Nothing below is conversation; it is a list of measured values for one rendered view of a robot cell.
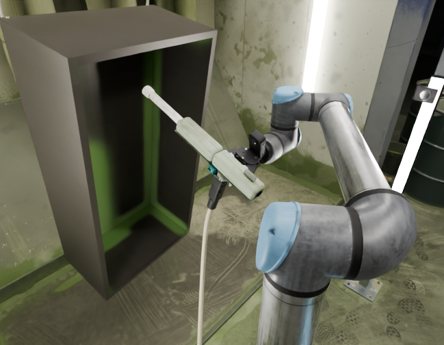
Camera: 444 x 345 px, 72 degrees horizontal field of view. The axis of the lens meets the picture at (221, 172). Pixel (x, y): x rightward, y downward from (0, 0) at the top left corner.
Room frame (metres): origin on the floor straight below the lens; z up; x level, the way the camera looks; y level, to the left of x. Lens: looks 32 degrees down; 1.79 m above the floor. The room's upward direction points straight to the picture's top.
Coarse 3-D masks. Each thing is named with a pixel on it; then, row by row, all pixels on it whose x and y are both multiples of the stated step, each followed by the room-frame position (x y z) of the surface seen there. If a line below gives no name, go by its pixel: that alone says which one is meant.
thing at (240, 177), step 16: (176, 112) 0.85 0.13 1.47; (192, 128) 0.78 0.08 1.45; (192, 144) 0.76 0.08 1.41; (208, 144) 0.73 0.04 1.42; (208, 160) 0.72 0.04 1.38; (224, 160) 0.69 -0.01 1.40; (224, 176) 0.68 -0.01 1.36; (240, 176) 0.65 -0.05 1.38; (240, 192) 0.64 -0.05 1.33; (256, 192) 0.61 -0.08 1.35
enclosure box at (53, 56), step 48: (48, 48) 0.84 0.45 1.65; (96, 48) 0.88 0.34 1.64; (144, 48) 0.98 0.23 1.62; (192, 48) 1.34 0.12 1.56; (48, 96) 0.89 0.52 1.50; (96, 96) 1.27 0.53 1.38; (144, 96) 1.48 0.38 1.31; (192, 96) 1.35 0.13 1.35; (48, 144) 0.97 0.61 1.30; (96, 144) 1.28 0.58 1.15; (144, 144) 1.52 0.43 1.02; (48, 192) 1.08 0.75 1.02; (96, 192) 1.29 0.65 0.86; (144, 192) 1.57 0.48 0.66; (192, 192) 1.36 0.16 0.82; (96, 240) 0.88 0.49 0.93; (144, 240) 1.32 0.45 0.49; (96, 288) 0.98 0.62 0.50
